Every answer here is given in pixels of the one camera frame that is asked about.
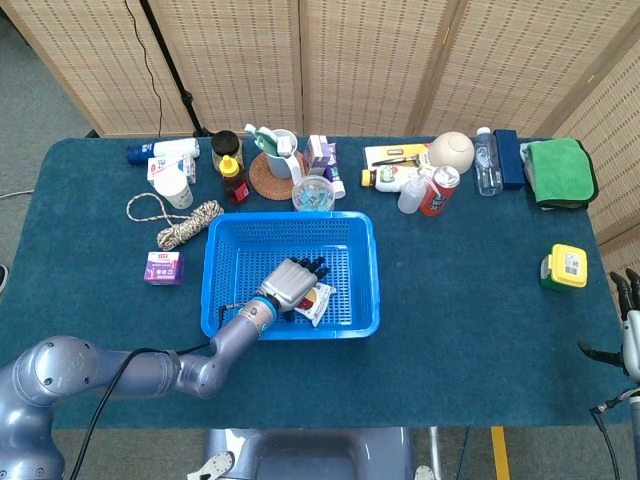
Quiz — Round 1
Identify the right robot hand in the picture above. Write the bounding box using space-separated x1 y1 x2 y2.
577 268 640 384

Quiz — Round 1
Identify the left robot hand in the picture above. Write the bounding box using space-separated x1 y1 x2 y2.
257 256 331 314

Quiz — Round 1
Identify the white snack packet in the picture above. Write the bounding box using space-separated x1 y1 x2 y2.
293 282 337 329

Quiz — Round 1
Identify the speckled rope bundle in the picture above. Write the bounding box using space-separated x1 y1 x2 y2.
125 192 226 252

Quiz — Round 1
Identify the small purple box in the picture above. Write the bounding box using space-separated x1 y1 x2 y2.
144 250 185 287

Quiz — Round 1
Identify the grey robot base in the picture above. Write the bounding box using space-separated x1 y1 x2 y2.
187 427 436 480

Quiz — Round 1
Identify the blue plastic basket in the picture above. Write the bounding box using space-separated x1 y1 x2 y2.
199 210 381 342

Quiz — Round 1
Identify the clear round container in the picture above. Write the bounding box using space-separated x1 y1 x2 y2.
291 174 336 213

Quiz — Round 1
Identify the yellow green container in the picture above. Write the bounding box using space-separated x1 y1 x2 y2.
539 243 589 292

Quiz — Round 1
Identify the woven round coaster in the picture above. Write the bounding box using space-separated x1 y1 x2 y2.
248 150 307 202

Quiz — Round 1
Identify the small white purple bottle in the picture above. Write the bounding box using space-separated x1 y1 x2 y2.
324 164 347 200

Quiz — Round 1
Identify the honey bottle yellow cap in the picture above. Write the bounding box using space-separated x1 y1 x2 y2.
218 154 251 206

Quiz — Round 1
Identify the purple white carton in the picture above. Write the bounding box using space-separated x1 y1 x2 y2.
302 134 339 177

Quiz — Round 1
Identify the white paper cup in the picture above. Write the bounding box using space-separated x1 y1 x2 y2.
152 172 195 211

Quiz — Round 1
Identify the green brush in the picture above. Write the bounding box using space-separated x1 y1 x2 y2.
243 123 279 154

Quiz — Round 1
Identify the translucent squeeze bottle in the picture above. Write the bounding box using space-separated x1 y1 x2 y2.
397 174 436 215

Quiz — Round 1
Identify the white bottle green label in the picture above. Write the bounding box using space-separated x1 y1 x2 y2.
360 164 434 194

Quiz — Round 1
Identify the dark jar black lid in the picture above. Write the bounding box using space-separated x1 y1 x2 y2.
210 130 245 171

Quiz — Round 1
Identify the razor blister pack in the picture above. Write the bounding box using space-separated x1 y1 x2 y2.
363 143 434 171

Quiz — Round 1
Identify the white red toothpaste box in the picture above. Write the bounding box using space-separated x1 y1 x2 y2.
146 153 198 186

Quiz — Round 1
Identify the red drink can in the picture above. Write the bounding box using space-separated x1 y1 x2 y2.
418 165 461 218

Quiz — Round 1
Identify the white tube blue cap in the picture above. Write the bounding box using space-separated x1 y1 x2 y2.
126 137 201 166

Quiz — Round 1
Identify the green cloth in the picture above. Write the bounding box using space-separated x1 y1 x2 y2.
519 138 600 211

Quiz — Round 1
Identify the beige bowl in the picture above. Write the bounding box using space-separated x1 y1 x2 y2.
428 131 475 175

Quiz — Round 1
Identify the dark blue box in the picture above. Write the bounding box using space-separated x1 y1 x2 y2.
493 129 526 191

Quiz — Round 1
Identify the clear water bottle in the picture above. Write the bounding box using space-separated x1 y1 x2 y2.
473 126 504 197

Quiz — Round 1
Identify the bamboo folding screen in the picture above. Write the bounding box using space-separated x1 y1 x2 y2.
0 0 640 246

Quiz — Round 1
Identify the black tripod stand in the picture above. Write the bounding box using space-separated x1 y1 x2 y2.
139 0 204 139

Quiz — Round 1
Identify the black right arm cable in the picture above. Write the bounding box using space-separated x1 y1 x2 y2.
588 387 640 480

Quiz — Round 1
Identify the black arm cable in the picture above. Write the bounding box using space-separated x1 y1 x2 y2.
69 303 241 480
588 387 640 480

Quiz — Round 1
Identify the light blue cup with handle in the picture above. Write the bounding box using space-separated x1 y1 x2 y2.
263 128 306 187

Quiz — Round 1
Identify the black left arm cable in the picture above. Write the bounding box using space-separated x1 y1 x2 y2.
69 303 241 480

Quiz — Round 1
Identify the thin black cable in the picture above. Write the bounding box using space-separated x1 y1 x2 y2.
123 0 164 139

